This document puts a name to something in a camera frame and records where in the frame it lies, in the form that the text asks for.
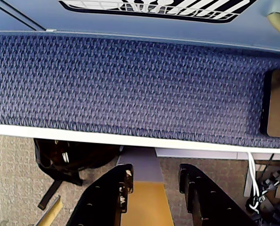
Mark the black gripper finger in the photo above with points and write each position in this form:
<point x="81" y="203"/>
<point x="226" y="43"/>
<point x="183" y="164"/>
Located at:
<point x="208" y="207"/>
<point x="100" y="204"/>

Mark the yellow flat strip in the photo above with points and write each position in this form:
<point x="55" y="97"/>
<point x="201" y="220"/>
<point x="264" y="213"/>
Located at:
<point x="51" y="212"/>

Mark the tan flat panel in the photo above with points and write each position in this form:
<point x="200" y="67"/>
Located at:
<point x="149" y="204"/>

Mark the gray table leg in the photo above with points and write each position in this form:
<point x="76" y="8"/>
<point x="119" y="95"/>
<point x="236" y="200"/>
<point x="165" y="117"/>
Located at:
<point x="142" y="167"/>

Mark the blue textured carpet mat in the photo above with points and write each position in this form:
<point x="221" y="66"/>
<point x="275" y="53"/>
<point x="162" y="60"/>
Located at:
<point x="130" y="89"/>

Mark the blue dishwasher door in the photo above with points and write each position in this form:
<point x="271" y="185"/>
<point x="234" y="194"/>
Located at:
<point x="154" y="26"/>

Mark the light gray table rail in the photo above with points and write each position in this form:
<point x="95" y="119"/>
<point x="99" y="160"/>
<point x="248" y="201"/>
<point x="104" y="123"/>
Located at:
<point x="196" y="155"/>

